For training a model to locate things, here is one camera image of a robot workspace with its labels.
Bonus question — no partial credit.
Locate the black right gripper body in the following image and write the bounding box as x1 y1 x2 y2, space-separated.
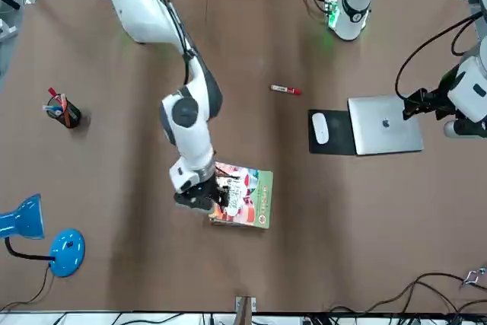
173 179 228 212

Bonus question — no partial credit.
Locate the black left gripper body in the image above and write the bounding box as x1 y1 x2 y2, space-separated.
417 88 458 120

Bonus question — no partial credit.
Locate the colourful juice recipe book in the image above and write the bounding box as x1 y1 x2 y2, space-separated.
208 161 274 230

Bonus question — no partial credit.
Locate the silver closed laptop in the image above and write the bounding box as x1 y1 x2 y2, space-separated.
348 94 425 157

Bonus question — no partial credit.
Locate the black mouse mat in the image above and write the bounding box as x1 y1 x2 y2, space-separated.
307 109 358 155

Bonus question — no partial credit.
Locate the white computer mouse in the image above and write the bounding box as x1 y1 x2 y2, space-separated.
311 112 329 145

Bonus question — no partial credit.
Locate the red white marker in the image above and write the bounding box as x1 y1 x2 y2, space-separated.
270 84 302 97

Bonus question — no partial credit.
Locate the green-lit connector block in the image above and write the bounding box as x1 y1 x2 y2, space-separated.
323 0 340 30

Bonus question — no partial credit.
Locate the blue desk lamp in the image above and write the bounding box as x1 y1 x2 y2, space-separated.
0 193 86 279

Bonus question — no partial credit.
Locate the black mesh pen holder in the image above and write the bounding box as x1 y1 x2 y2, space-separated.
47 98 82 129

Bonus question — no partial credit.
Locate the orange pen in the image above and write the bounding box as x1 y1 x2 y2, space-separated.
59 93 72 127

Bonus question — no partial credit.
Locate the metal clamp tool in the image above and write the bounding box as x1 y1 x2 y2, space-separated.
462 266 487 286

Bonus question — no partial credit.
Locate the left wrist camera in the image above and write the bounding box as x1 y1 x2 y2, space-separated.
443 117 487 139

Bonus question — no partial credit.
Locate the grey table edge bracket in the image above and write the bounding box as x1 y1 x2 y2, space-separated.
234 296 256 315

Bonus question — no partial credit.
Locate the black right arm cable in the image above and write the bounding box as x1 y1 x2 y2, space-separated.
150 0 202 87

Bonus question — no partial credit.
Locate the black adapter cable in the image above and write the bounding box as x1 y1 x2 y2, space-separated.
326 271 487 317

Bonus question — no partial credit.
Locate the black lamp cable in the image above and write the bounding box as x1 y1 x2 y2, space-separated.
0 263 53 313

